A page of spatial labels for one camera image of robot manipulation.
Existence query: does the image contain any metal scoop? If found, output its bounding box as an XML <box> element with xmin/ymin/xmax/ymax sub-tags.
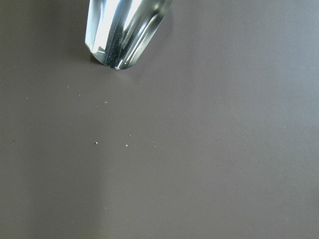
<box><xmin>85</xmin><ymin>0</ymin><xmax>172</xmax><ymax>70</ymax></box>

